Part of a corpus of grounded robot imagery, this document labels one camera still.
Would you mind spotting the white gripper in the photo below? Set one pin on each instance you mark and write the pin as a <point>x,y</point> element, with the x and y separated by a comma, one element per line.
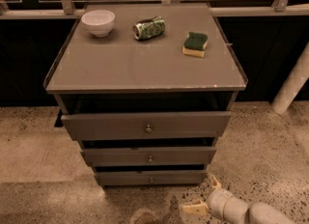
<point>217,199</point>

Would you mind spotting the grey bottom drawer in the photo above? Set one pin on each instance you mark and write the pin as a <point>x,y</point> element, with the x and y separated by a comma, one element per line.
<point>151,177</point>

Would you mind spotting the grey drawer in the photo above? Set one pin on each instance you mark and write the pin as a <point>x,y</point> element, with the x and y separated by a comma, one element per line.
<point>163,125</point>
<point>149,156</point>
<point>151,177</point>

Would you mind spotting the grey middle drawer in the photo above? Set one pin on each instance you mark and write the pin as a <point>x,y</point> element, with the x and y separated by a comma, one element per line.
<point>149,156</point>

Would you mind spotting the grey drawer cabinet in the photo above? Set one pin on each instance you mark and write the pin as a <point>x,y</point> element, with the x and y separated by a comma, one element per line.
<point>119,74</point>

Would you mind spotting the grey top drawer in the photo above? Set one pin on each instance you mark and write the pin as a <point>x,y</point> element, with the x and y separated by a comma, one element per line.
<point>163,125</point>

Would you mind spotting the green yellow sponge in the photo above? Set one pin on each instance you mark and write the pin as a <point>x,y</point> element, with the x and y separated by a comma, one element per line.
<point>195,44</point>

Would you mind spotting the crushed green soda can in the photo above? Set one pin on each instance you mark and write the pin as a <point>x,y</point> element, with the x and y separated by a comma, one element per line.
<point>149,28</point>

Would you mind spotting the white ceramic bowl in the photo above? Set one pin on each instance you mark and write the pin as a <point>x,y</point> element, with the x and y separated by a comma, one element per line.
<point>98,23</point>

